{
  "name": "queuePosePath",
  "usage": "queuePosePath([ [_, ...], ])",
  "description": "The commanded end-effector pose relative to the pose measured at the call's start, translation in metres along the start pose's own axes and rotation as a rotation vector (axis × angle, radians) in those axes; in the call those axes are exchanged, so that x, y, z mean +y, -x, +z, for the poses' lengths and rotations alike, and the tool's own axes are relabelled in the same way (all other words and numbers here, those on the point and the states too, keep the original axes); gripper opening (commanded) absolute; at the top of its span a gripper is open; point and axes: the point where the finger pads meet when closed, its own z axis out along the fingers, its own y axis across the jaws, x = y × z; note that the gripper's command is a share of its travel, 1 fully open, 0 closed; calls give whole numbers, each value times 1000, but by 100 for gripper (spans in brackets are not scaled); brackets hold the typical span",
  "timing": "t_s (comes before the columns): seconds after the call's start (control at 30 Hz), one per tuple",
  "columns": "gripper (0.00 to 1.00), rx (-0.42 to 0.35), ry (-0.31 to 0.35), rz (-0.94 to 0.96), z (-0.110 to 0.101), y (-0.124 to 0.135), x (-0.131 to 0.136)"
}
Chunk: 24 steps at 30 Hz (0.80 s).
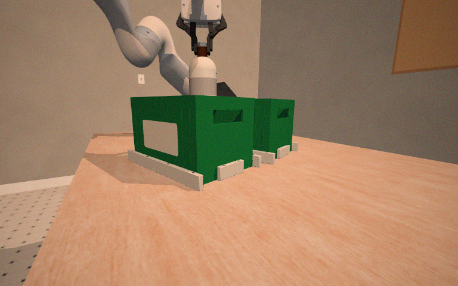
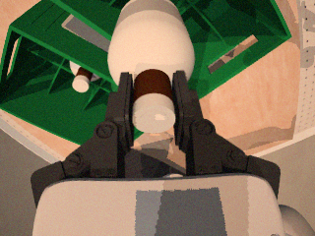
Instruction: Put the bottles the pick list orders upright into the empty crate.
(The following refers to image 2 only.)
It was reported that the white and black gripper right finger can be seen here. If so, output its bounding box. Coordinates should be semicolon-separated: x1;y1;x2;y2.
172;71;281;200

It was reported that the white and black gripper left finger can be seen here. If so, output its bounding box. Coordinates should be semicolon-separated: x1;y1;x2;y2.
31;72;134;208

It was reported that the green crate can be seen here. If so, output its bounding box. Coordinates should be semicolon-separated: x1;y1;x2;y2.
50;0;292;99
0;0;117;146

